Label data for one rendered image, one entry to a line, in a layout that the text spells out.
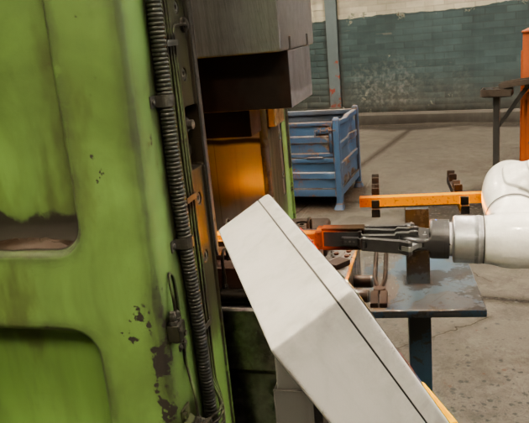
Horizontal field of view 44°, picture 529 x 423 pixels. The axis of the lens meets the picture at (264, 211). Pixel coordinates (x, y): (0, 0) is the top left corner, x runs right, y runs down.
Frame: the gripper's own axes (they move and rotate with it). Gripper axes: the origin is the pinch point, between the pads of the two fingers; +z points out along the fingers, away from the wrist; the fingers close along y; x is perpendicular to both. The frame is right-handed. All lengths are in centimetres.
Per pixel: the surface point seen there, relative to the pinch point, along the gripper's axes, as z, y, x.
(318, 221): 7.4, 16.2, -2.0
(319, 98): 139, 804, -62
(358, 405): -11, -73, 10
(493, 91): -56, 335, -10
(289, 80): 6.2, -12.5, 31.7
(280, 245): -2, -59, 19
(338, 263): 1.5, 4.5, -7.1
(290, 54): 6.2, -10.3, 35.6
